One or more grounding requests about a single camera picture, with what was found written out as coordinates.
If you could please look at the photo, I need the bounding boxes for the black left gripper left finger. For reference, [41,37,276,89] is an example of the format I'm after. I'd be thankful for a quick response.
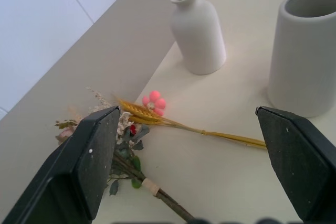
[0,105,121,224]

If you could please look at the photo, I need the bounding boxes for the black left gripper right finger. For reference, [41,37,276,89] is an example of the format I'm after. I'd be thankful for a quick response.
[256,106,336,224]

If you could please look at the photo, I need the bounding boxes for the grey cylindrical ceramic vase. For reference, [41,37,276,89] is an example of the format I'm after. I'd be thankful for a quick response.
[267,0,336,118]

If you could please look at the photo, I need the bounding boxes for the white bottle-shaped ceramic vase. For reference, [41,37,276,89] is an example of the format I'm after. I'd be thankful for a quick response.
[169,0,227,76]

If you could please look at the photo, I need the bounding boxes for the mixed dried flower bouquet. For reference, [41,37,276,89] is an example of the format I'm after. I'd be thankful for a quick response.
[54,86,195,223]

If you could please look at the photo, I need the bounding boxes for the pink flower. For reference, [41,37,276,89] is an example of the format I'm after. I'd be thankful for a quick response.
[142,90,167,116]

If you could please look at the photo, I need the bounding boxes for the yellow wheat stalk bundle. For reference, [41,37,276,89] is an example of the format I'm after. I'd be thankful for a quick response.
[112,94,268,151]

